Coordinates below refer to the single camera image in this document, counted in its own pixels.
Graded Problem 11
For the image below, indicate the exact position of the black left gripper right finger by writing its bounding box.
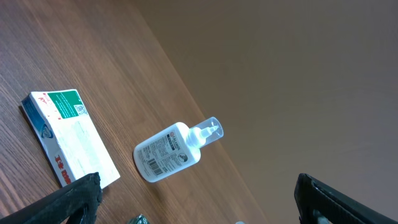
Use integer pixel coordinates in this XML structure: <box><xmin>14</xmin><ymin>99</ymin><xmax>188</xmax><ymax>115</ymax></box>
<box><xmin>294</xmin><ymin>173</ymin><xmax>397</xmax><ymax>224</ymax></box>

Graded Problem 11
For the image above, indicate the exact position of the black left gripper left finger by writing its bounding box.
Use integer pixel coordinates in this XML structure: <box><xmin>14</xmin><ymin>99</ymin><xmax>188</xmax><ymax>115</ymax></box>
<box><xmin>1</xmin><ymin>172</ymin><xmax>103</xmax><ymax>224</ymax></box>

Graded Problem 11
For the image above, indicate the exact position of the white green medicine box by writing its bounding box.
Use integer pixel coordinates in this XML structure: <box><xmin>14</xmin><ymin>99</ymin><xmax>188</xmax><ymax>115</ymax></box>
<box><xmin>21</xmin><ymin>89</ymin><xmax>120</xmax><ymax>189</ymax></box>

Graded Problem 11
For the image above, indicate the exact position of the white lotion bottle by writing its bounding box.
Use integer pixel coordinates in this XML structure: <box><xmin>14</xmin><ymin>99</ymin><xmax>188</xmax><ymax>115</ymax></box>
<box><xmin>133</xmin><ymin>117</ymin><xmax>224</xmax><ymax>183</ymax></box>

